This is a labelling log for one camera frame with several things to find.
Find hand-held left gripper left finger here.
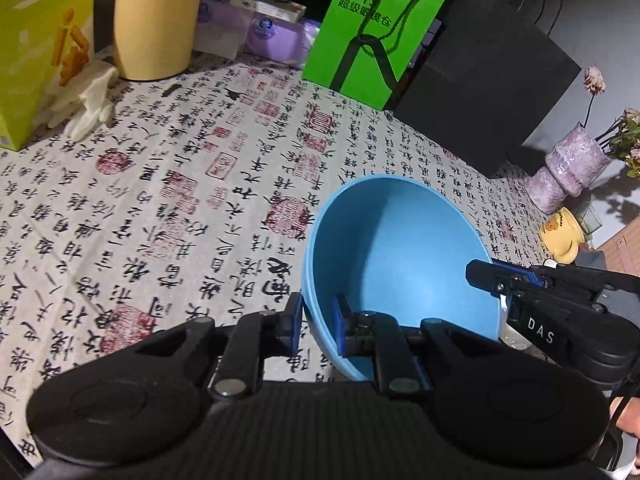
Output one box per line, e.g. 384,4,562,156
137,292,305,401

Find yellow thermos jug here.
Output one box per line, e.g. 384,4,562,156
112,0,211,82

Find yellow mug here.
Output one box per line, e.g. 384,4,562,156
540,206,588,264

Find dark paper bag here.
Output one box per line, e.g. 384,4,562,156
392,0,583,178

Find green paper bag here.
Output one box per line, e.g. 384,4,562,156
301,0,447,111

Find small white carton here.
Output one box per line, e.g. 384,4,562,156
230,0,307,23

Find person's right hand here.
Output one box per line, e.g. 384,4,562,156
614,394,640,441

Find purple glass vase with flowers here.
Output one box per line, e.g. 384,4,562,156
524,122,612,215

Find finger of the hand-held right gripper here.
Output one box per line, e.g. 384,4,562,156
466,259,616,296

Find white rubber gloves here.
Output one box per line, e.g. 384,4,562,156
47,60,121,141

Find yellow-green snack box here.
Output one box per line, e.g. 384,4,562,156
0,0,97,152

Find purple tissue pack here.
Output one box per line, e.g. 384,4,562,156
192,0,251,58
242,12,321,68

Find blue bowl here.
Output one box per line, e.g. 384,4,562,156
301,174,502,383

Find pink hard case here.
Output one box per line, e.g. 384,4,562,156
597,220,640,281

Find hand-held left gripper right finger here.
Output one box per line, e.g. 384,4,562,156
334,293,496,401

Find clear drinking glass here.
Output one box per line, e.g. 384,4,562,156
575,197,608,236

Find calligraphy printed tablecloth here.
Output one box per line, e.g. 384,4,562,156
0,45,576,468

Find grey purple cloth bag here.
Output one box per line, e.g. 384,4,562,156
575,250,608,271

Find dried pink roses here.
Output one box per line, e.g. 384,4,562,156
584,65,640,178

